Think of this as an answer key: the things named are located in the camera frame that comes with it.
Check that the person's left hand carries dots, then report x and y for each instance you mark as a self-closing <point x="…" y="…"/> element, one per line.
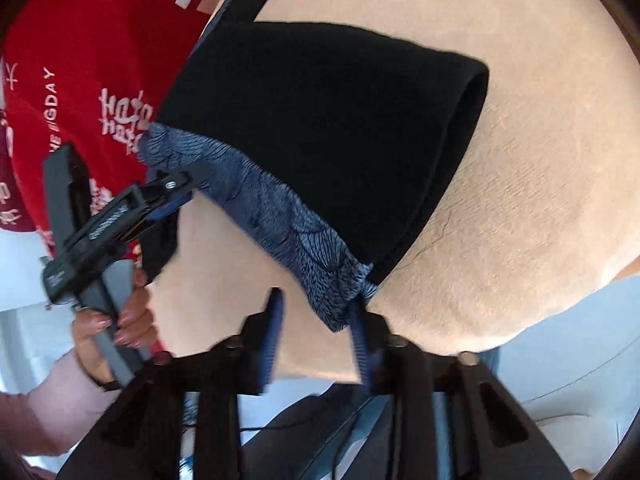
<point x="113" y="329"/>

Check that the pink sleeve left forearm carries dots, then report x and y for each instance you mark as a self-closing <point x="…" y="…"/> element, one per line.
<point x="52" y="418"/>

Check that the red sofa cover white characters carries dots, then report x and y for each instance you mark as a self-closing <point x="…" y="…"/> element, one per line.
<point x="91" y="73"/>

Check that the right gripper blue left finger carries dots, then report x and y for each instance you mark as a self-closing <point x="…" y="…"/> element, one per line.
<point x="240" y="365"/>

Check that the black pants with blue trim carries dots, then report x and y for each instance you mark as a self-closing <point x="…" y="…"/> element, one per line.
<point x="330" y="145"/>

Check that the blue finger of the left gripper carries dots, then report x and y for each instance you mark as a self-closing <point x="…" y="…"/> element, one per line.
<point x="166" y="186"/>
<point x="164" y="211"/>

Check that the peach towel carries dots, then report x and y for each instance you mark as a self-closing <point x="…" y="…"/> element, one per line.
<point x="542" y="211"/>

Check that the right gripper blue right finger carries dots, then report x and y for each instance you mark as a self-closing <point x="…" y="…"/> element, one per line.
<point x="390" y="365"/>

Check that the person's right jeans leg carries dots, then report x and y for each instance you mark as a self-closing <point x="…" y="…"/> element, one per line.
<point x="310" y="437"/>

